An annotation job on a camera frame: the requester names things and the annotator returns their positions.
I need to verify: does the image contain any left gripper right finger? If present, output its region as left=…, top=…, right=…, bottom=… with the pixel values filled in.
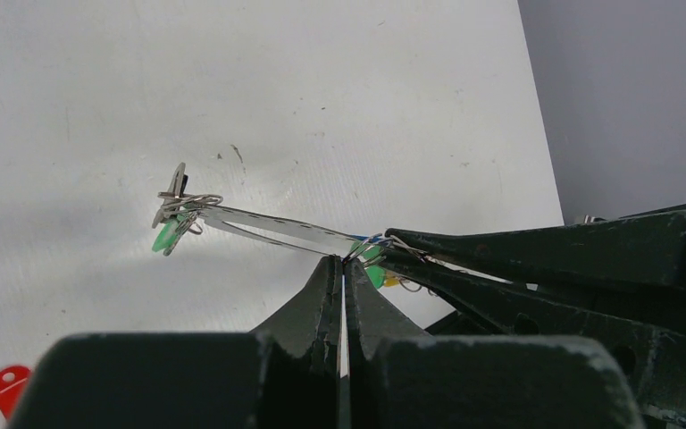
left=344, top=261, right=644, bottom=428

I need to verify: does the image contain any black tag key on plate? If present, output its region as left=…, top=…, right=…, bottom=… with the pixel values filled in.
left=152, top=162, right=223, bottom=228

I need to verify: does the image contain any green tag key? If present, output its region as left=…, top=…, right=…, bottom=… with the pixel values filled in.
left=349, top=238, right=387, bottom=290

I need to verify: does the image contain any metal keyring plate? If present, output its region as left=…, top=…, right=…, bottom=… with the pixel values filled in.
left=200, top=206, right=365, bottom=256

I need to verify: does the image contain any green tag on plate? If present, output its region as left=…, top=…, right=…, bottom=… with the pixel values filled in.
left=152, top=215, right=189, bottom=257

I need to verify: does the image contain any red tag key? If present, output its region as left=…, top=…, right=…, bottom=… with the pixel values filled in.
left=0, top=365, right=31, bottom=420

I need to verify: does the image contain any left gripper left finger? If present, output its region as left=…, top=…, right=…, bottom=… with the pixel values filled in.
left=7, top=256, right=343, bottom=428

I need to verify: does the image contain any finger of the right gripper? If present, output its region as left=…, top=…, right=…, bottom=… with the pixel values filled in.
left=380, top=251, right=686, bottom=426
left=386, top=204, right=686, bottom=291

